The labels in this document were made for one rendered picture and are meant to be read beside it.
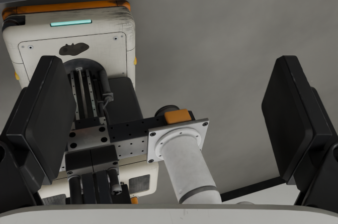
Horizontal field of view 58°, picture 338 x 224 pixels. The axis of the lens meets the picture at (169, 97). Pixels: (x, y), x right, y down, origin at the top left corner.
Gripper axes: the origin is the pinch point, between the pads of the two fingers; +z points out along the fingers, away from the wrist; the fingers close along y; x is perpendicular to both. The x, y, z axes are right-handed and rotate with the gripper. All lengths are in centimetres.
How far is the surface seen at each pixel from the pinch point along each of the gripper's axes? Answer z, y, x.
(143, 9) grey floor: 151, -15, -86
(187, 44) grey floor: 160, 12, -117
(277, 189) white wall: 184, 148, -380
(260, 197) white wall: 173, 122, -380
